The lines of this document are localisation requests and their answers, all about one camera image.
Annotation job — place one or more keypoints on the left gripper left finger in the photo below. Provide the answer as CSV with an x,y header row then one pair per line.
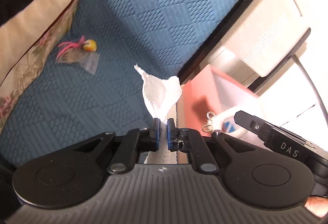
x,y
72,175

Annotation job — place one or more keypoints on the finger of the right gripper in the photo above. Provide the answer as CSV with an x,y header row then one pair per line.
x,y
287,143

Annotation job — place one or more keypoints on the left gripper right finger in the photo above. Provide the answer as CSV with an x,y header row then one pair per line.
x,y
255,176

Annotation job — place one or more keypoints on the white fluffy ring keychain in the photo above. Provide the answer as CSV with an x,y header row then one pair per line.
x,y
225,123

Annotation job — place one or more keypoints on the white knitted cloth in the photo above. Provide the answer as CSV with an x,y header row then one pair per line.
x,y
160,97

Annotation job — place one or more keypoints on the person's hand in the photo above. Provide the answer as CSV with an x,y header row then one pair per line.
x,y
317,205

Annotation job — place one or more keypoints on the pink storage box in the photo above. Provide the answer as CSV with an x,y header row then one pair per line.
x,y
210,90

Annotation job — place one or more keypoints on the yellow pink feather toy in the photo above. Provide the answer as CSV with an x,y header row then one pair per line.
x,y
86,45

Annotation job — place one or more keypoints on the floral beige pillow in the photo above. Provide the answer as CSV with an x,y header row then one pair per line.
x,y
26,41

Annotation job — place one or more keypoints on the white cabinet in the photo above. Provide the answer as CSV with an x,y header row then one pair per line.
x,y
261,38

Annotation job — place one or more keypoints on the blue quilted sofa cover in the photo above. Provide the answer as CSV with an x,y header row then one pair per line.
x,y
60,105

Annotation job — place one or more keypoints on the black sofa frame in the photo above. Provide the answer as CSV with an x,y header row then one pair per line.
x,y
214,38

